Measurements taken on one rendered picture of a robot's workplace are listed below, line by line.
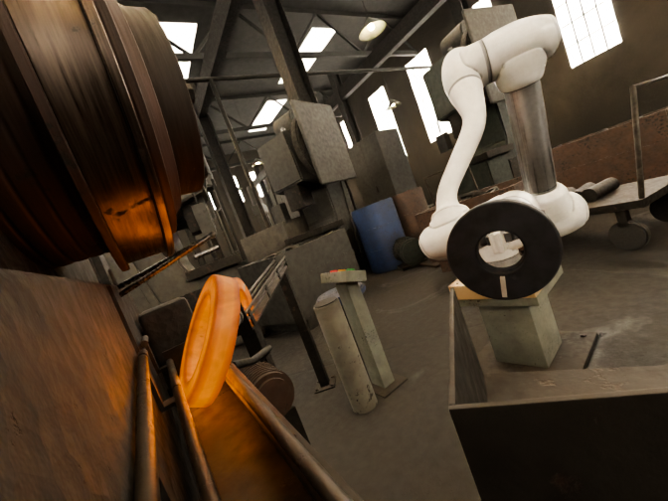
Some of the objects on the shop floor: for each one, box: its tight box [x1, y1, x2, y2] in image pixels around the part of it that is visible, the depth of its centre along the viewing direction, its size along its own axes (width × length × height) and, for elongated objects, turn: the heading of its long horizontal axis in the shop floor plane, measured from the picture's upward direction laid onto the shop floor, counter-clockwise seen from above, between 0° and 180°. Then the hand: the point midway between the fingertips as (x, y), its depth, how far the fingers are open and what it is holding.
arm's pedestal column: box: [477, 295, 598, 374], centre depth 131 cm, size 40×40×31 cm
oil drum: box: [391, 186, 429, 240], centre depth 437 cm, size 59×59×89 cm
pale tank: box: [204, 155, 246, 261], centre depth 897 cm, size 92×92×450 cm
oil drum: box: [351, 197, 406, 273], centre depth 413 cm, size 59×59×89 cm
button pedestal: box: [320, 270, 409, 399], centre depth 150 cm, size 16×24×62 cm, turn 108°
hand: (499, 239), depth 47 cm, fingers closed
